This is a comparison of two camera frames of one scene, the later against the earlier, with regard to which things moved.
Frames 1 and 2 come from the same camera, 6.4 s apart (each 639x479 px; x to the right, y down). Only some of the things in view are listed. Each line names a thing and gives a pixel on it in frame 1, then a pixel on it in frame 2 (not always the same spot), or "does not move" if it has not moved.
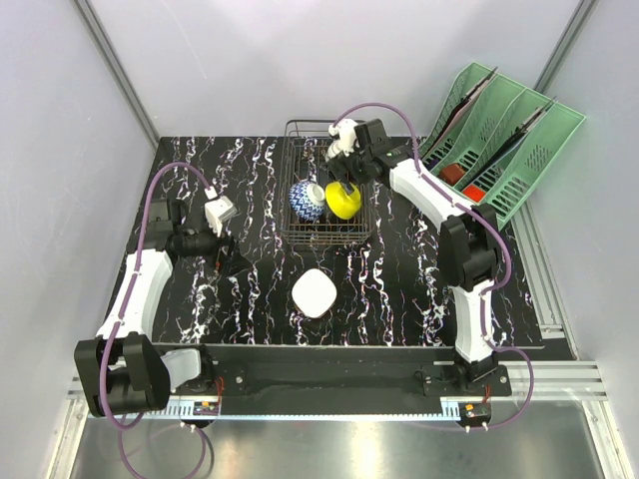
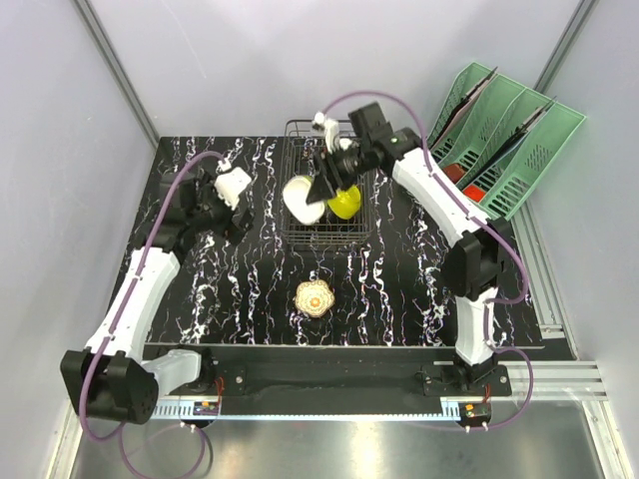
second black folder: [513, 141] does not move
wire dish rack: [315, 205] does not move
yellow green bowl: [340, 203] does not move
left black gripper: [233, 261] to [234, 231]
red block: [473, 193] does not move
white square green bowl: [314, 292] to [295, 194]
